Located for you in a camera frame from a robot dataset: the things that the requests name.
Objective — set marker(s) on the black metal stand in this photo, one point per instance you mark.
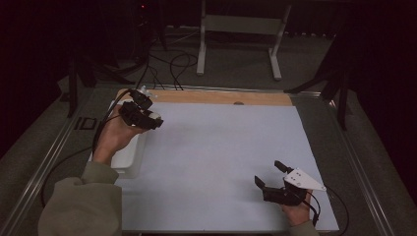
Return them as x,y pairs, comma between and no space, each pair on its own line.
342,105

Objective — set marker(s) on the person's right hand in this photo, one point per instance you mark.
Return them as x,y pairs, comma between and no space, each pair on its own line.
296,214

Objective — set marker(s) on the metal rail frame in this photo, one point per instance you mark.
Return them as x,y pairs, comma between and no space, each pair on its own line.
32,187

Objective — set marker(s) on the black tripod stand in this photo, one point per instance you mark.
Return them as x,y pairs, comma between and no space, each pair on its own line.
72,88

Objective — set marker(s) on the white metal stand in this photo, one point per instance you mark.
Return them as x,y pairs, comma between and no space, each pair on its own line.
242,24

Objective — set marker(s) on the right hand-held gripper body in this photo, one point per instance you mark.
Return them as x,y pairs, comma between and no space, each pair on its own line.
285,196

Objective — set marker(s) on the white plastic bin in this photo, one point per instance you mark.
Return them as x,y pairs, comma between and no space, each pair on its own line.
129,157

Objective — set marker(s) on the white paper sheet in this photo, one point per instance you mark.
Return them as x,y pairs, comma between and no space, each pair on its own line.
213,183

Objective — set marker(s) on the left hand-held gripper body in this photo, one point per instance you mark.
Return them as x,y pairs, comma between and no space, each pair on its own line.
136,116

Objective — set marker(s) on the person's left hand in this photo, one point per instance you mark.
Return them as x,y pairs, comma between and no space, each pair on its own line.
113,137

